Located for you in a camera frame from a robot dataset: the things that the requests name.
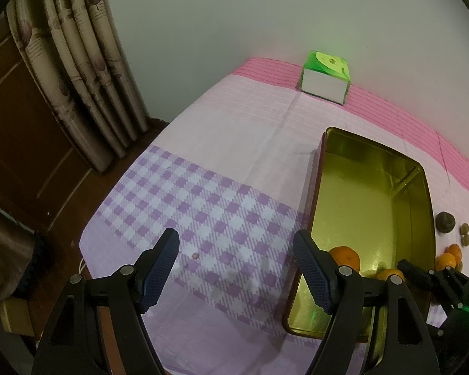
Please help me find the green tissue box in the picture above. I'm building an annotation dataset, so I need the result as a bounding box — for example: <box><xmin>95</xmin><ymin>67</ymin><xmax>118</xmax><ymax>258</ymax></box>
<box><xmin>296</xmin><ymin>50</ymin><xmax>351</xmax><ymax>106</ymax></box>

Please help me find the red tin box gold inside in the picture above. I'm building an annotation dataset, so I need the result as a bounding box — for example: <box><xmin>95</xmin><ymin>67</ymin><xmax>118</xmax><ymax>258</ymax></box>
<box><xmin>281</xmin><ymin>127</ymin><xmax>435</xmax><ymax>370</ymax></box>

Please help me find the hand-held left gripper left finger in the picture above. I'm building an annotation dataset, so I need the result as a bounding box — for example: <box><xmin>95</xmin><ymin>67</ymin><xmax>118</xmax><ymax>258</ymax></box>
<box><xmin>31</xmin><ymin>227</ymin><xmax>180</xmax><ymax>375</ymax></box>

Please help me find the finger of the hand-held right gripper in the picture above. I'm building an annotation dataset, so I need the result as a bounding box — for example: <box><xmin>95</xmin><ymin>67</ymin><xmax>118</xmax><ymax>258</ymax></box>
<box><xmin>397</xmin><ymin>258</ymin><xmax>469</xmax><ymax>313</ymax></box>

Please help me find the pink and purple plaid bedsheet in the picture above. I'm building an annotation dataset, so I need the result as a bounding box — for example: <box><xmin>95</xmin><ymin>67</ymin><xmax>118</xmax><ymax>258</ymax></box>
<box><xmin>78</xmin><ymin>57</ymin><xmax>469</xmax><ymax>375</ymax></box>

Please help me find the beige patterned curtain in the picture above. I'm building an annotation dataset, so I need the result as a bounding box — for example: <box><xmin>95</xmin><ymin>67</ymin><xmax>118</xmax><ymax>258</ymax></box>
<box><xmin>6</xmin><ymin>0</ymin><xmax>149</xmax><ymax>173</ymax></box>

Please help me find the brown wooden door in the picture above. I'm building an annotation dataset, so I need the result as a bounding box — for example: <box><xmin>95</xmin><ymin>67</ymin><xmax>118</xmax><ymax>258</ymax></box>
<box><xmin>0</xmin><ymin>23</ymin><xmax>102</xmax><ymax>243</ymax></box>

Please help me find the dark brown round fruit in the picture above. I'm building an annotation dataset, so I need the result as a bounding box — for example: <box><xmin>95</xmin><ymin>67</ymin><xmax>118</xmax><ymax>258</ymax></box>
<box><xmin>436</xmin><ymin>211</ymin><xmax>456</xmax><ymax>234</ymax></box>

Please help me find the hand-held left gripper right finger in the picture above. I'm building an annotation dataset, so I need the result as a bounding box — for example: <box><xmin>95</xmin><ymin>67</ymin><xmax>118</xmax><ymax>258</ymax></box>
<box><xmin>292</xmin><ymin>229</ymin><xmax>441</xmax><ymax>375</ymax></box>

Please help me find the brown cloth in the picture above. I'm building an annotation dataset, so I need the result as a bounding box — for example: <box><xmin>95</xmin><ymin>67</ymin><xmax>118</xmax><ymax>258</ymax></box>
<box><xmin>0</xmin><ymin>203</ymin><xmax>43</xmax><ymax>305</ymax></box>

